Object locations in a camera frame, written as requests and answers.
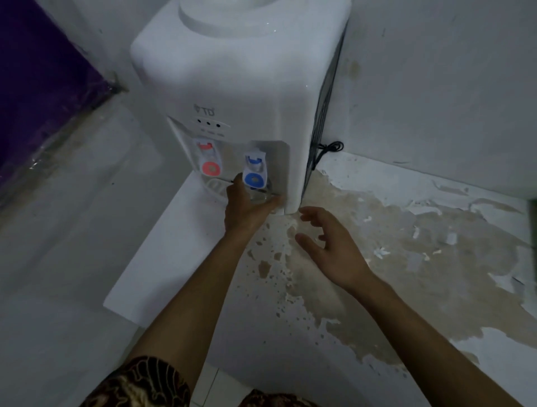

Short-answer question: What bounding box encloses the person's left hand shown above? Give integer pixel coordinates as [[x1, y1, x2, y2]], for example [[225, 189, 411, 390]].
[[223, 172, 284, 242]]

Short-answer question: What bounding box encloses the person's right hand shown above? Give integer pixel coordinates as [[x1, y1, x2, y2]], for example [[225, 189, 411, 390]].
[[295, 206, 376, 294]]

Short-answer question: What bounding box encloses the clear glass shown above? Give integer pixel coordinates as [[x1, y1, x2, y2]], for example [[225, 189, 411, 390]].
[[247, 178, 281, 206]]

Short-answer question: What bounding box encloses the person's right forearm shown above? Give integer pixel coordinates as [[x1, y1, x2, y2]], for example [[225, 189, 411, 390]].
[[348, 268, 517, 407]]

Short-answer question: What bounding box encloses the person's left forearm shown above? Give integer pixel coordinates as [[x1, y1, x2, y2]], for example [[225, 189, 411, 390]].
[[125, 233, 251, 378]]

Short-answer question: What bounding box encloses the blue dispenser tap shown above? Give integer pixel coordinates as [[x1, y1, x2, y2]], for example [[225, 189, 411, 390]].
[[241, 149, 269, 190]]

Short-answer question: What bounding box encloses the red dispenser tap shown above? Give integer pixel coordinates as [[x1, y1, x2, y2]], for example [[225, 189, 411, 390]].
[[194, 138, 223, 177]]

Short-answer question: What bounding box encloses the white water dispenser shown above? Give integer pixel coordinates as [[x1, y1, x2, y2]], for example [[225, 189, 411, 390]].
[[129, 0, 352, 215]]

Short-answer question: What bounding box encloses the purple plastic sheet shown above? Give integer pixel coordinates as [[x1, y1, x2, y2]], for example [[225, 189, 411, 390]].
[[0, 0, 123, 185]]

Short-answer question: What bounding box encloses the black power cable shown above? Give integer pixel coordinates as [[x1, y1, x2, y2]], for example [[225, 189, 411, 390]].
[[312, 140, 345, 171]]

